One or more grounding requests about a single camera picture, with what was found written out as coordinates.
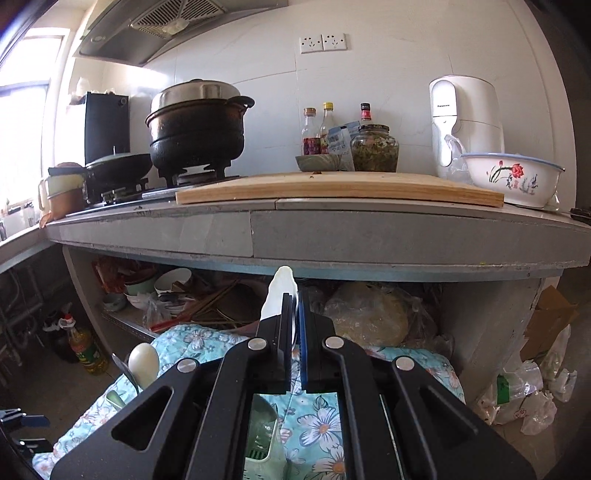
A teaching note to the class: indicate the glass pickle jar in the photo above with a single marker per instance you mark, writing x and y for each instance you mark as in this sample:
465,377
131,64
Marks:
375,150

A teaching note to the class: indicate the steel pot lid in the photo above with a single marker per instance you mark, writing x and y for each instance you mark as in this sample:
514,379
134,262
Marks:
194,94

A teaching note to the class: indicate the window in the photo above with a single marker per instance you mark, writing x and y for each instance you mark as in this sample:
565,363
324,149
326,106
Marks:
27,129

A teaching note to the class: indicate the black frying pan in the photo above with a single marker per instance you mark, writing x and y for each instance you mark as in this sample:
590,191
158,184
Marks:
120,168

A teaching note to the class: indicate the cardboard box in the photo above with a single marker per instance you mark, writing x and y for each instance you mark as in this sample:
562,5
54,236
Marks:
549,323

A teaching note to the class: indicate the pale green bowl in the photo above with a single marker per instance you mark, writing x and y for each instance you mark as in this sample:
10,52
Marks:
138,290

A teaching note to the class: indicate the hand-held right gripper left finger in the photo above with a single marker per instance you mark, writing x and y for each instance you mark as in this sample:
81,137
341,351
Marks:
272,360

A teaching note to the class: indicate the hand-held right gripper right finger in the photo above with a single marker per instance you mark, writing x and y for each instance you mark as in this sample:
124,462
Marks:
318,360

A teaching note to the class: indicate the wooden cutting board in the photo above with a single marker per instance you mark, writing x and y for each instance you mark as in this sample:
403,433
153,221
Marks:
341,189

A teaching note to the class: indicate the white plastic rice paddle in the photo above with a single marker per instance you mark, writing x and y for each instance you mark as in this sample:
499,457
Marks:
280,284

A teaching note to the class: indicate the yellow cap sauce bottle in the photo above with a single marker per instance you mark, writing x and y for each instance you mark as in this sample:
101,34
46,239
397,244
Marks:
328,120

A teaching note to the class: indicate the large clear plastic bag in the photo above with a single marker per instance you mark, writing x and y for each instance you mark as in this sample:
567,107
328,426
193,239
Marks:
369,314

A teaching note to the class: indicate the white bowl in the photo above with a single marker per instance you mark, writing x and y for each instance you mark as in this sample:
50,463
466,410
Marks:
173,279

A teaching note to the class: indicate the black rectangular appliance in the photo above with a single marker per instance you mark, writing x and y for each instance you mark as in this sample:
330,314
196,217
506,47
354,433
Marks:
106,129

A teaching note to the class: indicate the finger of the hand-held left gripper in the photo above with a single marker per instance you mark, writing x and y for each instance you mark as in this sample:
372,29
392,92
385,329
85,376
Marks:
32,420
34,446

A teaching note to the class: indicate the black cooking pot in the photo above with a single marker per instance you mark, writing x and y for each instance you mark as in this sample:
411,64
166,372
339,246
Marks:
198,138

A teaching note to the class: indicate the red cap sauce bottle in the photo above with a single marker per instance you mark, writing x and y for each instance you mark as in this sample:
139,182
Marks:
366,113

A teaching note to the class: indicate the cooking oil bottle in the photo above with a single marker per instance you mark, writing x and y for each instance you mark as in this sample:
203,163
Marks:
87,353

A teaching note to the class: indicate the blue seasoning packet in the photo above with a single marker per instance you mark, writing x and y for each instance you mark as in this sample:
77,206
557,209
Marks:
341,143

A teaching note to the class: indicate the brown cap sauce bottle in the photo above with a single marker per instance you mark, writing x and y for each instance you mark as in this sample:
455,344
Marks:
310,143

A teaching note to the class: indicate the concrete kitchen counter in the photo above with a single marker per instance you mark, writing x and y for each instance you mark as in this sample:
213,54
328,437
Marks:
369,240

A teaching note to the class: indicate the red plastic packet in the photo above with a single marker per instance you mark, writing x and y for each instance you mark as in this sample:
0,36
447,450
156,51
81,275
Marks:
113,274

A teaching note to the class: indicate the gas stove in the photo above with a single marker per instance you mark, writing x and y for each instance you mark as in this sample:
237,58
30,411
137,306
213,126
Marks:
194,177

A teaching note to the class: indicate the cream enamel pot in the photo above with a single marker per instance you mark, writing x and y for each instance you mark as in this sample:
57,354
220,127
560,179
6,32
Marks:
60,184

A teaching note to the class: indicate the floral enamel basin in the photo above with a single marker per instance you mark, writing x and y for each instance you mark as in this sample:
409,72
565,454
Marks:
508,180

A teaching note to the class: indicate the brown pot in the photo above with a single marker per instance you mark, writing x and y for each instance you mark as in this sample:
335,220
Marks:
67,205

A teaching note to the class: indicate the floral turquoise blanket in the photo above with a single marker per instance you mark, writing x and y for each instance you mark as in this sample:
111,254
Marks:
318,415

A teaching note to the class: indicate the metal shelf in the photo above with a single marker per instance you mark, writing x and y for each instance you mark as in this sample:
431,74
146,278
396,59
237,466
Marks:
129,323

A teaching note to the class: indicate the white spoon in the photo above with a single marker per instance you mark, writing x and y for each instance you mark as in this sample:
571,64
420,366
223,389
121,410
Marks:
143,362

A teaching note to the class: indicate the range hood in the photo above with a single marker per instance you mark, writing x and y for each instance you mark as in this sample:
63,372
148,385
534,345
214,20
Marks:
161,27

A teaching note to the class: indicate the green plastic utensil holder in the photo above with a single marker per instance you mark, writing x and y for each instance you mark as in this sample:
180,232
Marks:
261,429

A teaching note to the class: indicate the white wall socket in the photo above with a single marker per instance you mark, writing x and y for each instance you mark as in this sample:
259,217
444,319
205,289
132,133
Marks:
334,41
310,45

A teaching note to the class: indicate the grey bowl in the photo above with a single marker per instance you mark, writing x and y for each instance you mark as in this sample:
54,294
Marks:
318,162

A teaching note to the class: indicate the large metal spoon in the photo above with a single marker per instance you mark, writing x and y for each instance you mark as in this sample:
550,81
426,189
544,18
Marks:
124,374

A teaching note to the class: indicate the pile of plastic bags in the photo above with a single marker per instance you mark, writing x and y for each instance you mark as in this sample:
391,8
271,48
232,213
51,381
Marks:
526,397

